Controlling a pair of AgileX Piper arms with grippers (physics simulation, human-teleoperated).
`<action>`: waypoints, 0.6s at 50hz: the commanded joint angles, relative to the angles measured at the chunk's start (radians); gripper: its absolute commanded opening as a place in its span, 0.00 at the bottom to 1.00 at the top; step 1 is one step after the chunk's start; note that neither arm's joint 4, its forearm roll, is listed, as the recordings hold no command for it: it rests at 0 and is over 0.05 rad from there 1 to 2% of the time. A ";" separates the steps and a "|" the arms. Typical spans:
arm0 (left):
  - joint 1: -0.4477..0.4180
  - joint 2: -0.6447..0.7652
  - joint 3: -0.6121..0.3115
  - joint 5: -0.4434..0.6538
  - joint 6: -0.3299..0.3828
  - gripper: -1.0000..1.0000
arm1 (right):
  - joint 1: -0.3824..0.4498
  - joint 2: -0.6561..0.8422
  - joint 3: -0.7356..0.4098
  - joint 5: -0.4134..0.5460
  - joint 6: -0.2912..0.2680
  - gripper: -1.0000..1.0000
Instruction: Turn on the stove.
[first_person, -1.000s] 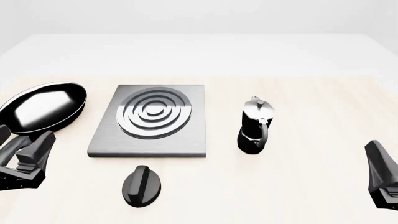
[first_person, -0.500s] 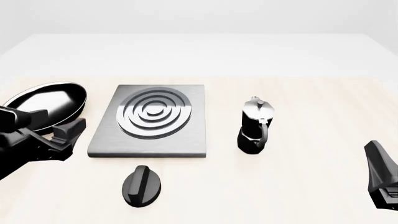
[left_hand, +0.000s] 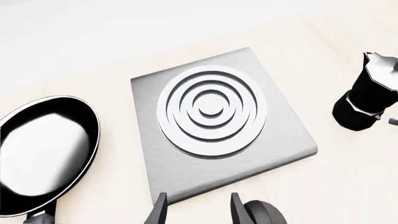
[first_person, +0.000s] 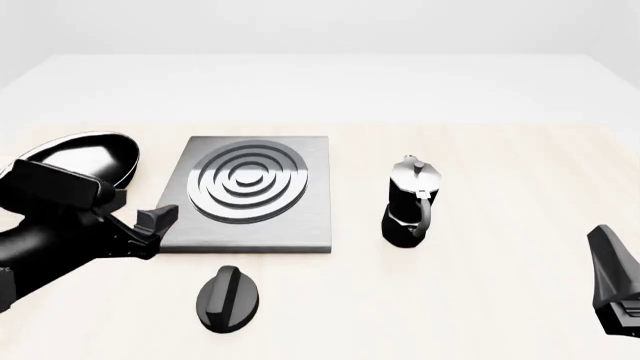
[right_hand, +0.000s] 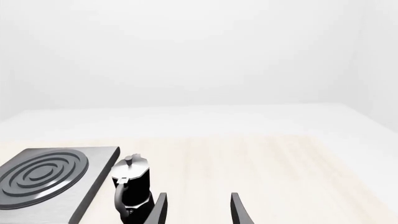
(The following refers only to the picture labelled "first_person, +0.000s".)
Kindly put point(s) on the black frying pan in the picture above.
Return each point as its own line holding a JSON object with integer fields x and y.
{"x": 100, "y": 153}

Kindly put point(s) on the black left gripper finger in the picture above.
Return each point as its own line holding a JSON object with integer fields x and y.
{"x": 157, "y": 221}

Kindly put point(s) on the grey stove plate with rings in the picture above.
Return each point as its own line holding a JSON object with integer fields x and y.
{"x": 310, "y": 210}

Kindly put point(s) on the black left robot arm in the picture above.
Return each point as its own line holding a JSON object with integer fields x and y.
{"x": 45, "y": 247}

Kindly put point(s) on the black and silver moka pot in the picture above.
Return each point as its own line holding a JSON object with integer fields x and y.
{"x": 402, "y": 202}

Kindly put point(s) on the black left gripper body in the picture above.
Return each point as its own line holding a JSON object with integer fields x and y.
{"x": 131, "y": 243}

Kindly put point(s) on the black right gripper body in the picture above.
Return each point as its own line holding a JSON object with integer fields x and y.
{"x": 622, "y": 317}

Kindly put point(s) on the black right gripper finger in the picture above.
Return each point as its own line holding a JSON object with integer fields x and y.
{"x": 612, "y": 262}

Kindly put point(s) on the round black stove knob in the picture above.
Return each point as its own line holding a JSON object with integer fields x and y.
{"x": 227, "y": 300}

